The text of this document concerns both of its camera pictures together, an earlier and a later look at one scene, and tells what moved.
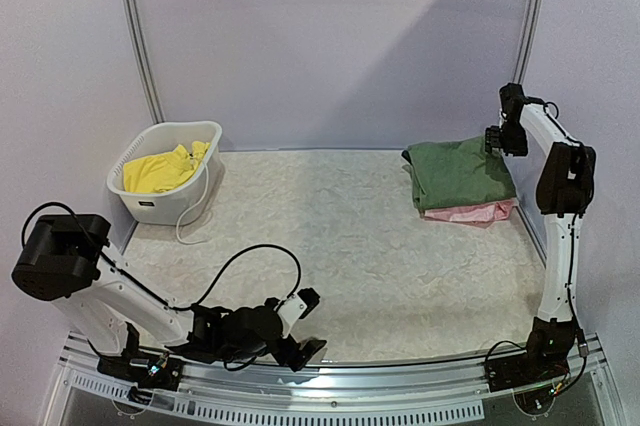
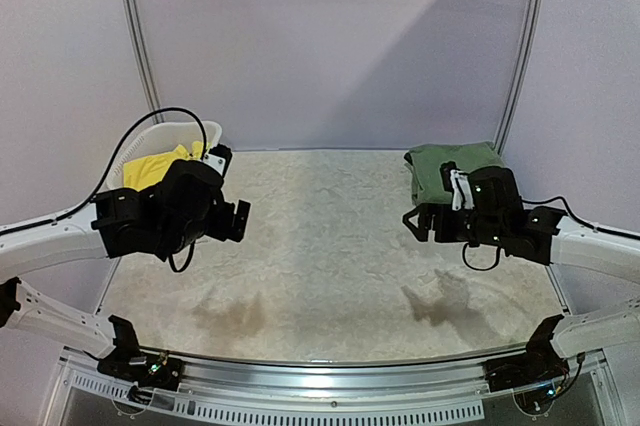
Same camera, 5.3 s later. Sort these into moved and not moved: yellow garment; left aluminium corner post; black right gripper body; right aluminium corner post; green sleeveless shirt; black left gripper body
Moved: black left gripper body; black right gripper body
Not moved: right aluminium corner post; yellow garment; left aluminium corner post; green sleeveless shirt
